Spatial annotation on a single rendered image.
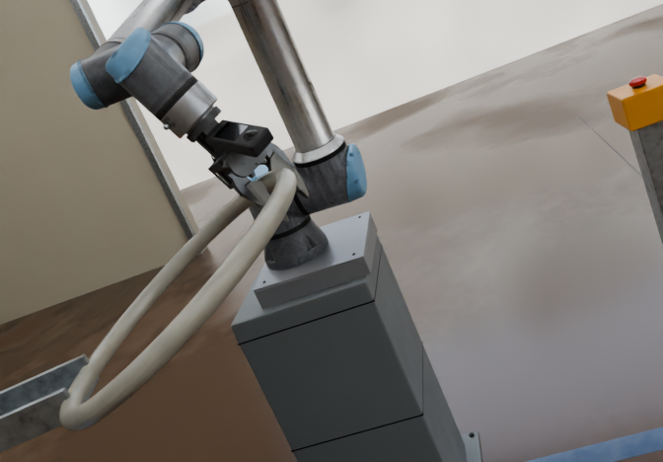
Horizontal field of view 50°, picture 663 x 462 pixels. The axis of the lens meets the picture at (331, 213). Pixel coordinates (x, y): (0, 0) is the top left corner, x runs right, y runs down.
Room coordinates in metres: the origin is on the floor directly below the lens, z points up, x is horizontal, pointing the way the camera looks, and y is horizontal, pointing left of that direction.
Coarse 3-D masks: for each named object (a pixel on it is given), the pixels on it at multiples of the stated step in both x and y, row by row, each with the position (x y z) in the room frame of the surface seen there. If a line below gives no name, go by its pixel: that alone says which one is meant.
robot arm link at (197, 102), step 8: (192, 88) 1.13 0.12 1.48; (200, 88) 1.14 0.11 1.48; (184, 96) 1.12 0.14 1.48; (192, 96) 1.12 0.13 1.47; (200, 96) 1.13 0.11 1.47; (208, 96) 1.14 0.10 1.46; (176, 104) 1.11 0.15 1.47; (184, 104) 1.12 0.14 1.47; (192, 104) 1.12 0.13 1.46; (200, 104) 1.12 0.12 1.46; (208, 104) 1.13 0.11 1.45; (168, 112) 1.12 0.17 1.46; (176, 112) 1.12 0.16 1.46; (184, 112) 1.11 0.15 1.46; (192, 112) 1.11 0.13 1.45; (200, 112) 1.12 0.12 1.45; (208, 112) 1.14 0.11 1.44; (160, 120) 1.15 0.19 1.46; (168, 120) 1.13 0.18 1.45; (176, 120) 1.12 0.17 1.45; (184, 120) 1.12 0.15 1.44; (192, 120) 1.11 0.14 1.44; (200, 120) 1.13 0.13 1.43; (168, 128) 1.13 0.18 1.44; (176, 128) 1.13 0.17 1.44; (184, 128) 1.12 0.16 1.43; (192, 128) 1.13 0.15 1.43
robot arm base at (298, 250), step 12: (300, 228) 1.88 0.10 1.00; (312, 228) 1.91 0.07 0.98; (276, 240) 1.88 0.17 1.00; (288, 240) 1.87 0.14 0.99; (300, 240) 1.87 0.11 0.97; (312, 240) 1.88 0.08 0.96; (324, 240) 1.91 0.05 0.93; (264, 252) 1.93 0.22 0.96; (276, 252) 1.88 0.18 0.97; (288, 252) 1.86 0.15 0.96; (300, 252) 1.86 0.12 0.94; (312, 252) 1.86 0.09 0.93; (276, 264) 1.88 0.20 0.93; (288, 264) 1.86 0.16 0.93; (300, 264) 1.85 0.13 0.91
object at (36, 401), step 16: (64, 368) 1.08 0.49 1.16; (80, 368) 1.08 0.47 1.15; (16, 384) 1.09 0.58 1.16; (32, 384) 1.08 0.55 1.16; (48, 384) 1.08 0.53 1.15; (64, 384) 1.08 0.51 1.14; (96, 384) 1.07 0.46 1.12; (0, 400) 1.09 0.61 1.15; (16, 400) 1.08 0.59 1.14; (32, 400) 1.08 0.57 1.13; (48, 400) 0.97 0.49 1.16; (64, 400) 0.97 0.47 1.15; (0, 416) 0.98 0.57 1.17; (16, 416) 0.97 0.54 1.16; (32, 416) 0.97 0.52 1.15; (48, 416) 0.97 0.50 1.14; (0, 432) 0.97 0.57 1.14; (16, 432) 0.97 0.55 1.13; (32, 432) 0.97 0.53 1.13; (0, 448) 0.97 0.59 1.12
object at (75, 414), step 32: (288, 192) 0.94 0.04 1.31; (224, 224) 1.23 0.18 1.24; (256, 224) 0.87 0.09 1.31; (192, 256) 1.24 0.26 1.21; (256, 256) 0.84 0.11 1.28; (160, 288) 1.22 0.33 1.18; (224, 288) 0.80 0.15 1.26; (128, 320) 1.17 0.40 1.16; (192, 320) 0.79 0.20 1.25; (96, 352) 1.11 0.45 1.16; (160, 352) 0.78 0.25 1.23; (128, 384) 0.78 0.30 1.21; (64, 416) 0.88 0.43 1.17; (96, 416) 0.81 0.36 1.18
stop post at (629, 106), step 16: (656, 80) 1.55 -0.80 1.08; (608, 96) 1.62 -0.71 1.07; (624, 96) 1.53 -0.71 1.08; (640, 96) 1.51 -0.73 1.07; (656, 96) 1.50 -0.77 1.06; (624, 112) 1.52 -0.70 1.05; (640, 112) 1.51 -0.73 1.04; (656, 112) 1.50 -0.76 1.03; (640, 128) 1.53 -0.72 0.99; (656, 128) 1.52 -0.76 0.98; (640, 144) 1.54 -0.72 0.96; (656, 144) 1.52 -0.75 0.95; (640, 160) 1.58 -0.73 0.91; (656, 160) 1.53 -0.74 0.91; (656, 176) 1.53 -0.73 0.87; (656, 192) 1.53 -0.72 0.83; (656, 208) 1.56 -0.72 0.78; (656, 224) 1.60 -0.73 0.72
